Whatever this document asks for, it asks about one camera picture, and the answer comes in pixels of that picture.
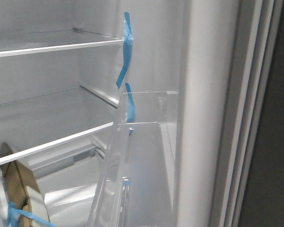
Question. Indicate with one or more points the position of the grey fridge door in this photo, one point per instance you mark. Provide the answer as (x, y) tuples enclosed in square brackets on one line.
[(228, 53)]

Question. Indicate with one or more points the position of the clear plastic door bin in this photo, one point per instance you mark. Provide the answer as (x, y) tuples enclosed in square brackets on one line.
[(136, 185)]

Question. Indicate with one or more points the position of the white fridge interior body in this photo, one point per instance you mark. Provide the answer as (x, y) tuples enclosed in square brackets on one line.
[(67, 170)]

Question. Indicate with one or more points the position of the lower glass fridge shelf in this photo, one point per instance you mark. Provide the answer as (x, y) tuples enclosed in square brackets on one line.
[(38, 120)]

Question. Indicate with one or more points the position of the glass fridge shelf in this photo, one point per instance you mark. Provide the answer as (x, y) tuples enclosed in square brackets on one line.
[(38, 120), (39, 42)]

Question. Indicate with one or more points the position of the upper glass fridge shelf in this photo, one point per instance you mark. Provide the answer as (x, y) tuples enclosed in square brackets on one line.
[(39, 42)]

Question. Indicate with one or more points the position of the middle blue tape strip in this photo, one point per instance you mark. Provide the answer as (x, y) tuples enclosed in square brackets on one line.
[(130, 107)]

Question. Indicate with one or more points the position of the blue tape strip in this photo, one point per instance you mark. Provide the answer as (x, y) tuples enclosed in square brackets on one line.
[(14, 214), (127, 49), (130, 107)]

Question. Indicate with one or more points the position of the upper blue tape strip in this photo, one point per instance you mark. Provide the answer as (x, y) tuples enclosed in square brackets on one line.
[(127, 49)]

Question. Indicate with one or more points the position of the brown cardboard piece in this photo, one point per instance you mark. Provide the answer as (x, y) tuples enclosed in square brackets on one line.
[(23, 190)]

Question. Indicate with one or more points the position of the bottom blue tape strip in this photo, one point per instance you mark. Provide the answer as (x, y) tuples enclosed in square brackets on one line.
[(14, 214)]

